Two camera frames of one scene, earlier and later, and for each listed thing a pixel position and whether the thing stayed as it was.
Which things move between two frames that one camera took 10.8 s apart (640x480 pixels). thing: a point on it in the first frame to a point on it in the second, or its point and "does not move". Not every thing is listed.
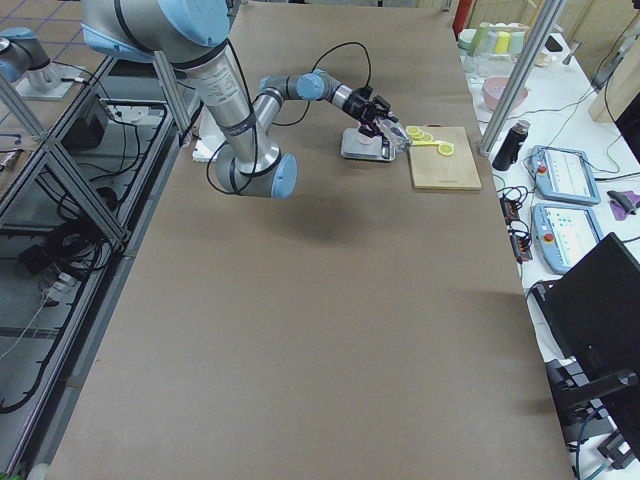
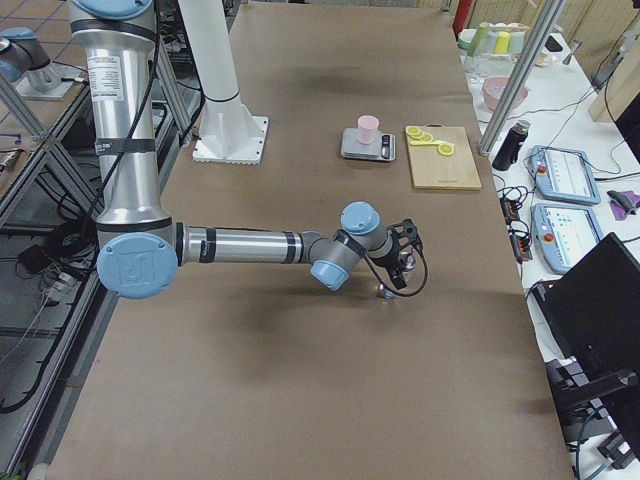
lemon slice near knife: x=446 y=149 does not move
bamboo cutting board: x=431 y=169 does not move
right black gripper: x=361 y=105 to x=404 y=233
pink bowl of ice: x=492 y=89 does not move
